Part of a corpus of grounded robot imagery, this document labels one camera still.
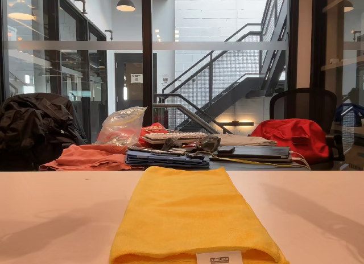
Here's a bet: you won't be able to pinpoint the yellow microfiber towel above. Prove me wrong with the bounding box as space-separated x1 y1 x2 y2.
109 166 290 264

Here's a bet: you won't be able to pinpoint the white keyboard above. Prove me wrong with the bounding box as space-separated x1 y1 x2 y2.
142 132 207 145

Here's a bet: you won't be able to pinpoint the small dark plastic bag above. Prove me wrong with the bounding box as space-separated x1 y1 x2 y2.
162 137 183 151
196 135 222 154

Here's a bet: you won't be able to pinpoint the red printed shirt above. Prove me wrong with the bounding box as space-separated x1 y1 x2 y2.
138 122 171 145

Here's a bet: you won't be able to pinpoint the silver keypad phone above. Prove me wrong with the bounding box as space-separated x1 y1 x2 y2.
150 149 186 158

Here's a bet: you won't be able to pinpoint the blue folded plastic boards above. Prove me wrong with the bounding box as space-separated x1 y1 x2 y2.
125 149 210 170

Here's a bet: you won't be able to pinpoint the dark grey keypad phone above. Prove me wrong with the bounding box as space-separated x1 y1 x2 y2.
127 146 156 153

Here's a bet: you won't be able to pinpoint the black metal staircase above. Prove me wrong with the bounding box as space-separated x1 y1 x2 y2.
153 0 288 134

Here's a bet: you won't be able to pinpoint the clear plastic zip bag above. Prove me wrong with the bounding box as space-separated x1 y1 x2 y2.
95 106 148 147

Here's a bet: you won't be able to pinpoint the beige folded garment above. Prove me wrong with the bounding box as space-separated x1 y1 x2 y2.
218 133 278 147

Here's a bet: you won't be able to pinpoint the black framed door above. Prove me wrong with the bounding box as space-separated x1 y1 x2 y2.
114 52 158 113

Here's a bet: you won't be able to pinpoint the black tablet case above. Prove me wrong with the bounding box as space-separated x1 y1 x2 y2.
213 146 291 159

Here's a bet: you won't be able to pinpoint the silver laptop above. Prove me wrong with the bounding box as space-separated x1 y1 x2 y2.
209 157 293 163

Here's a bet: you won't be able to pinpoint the salmon folded shirt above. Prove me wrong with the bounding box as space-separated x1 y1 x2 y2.
39 144 144 172

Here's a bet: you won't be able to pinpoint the red bag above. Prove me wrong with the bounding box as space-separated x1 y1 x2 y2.
250 118 330 165

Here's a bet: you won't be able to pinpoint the black office chair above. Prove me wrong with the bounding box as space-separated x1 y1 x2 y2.
268 87 345 171

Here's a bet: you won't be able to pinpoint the black pendant lamp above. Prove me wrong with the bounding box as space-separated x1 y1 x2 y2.
115 0 136 13

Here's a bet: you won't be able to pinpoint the black jacket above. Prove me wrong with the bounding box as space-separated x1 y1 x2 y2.
0 93 86 171

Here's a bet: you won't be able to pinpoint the blue fabric item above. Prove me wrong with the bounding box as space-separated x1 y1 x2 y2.
334 103 364 124

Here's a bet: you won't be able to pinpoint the yellow cable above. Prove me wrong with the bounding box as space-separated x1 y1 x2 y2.
210 155 309 170

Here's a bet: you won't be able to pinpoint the white charging cable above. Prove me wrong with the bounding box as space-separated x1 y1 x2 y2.
289 151 312 171
291 158 310 170

